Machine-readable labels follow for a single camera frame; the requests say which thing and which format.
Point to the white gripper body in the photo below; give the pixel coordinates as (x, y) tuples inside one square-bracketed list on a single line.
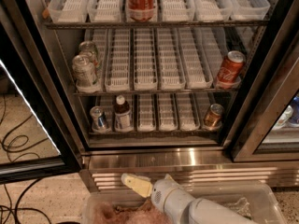
[(161, 191)]

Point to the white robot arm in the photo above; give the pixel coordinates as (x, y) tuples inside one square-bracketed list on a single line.
[(203, 211)]

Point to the steel fridge base grille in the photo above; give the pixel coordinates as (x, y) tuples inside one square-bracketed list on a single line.
[(190, 167)]

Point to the orange soda can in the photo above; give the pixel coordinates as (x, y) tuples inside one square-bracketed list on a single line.
[(213, 116)]

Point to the silver blue can bottom shelf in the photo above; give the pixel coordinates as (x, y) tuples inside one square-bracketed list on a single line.
[(98, 116)]

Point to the open glass fridge door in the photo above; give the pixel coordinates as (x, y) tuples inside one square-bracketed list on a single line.
[(39, 133)]

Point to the red cola can middle shelf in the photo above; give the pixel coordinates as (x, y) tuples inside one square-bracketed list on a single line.
[(230, 68)]

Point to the silver can front middle shelf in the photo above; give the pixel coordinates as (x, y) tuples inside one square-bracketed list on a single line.
[(84, 71)]

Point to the silver green can behind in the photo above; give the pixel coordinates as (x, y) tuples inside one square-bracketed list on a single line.
[(89, 48)]

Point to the clear bin with pink wrap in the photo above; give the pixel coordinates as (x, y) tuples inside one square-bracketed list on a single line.
[(121, 207)]

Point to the brown bottle white cap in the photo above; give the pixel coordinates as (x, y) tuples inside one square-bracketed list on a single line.
[(122, 112)]

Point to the clear bin with bubble wrap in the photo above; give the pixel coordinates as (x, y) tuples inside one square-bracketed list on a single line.
[(253, 200)]

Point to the bottom wire shelf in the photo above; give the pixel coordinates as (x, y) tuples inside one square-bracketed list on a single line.
[(154, 134)]

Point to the wire shelf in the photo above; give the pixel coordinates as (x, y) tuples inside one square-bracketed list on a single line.
[(154, 134), (100, 93), (151, 24)]

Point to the middle wire shelf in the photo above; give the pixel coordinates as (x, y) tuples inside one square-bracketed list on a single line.
[(100, 93)]

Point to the top wire shelf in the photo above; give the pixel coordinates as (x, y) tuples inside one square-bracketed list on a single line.
[(151, 24)]

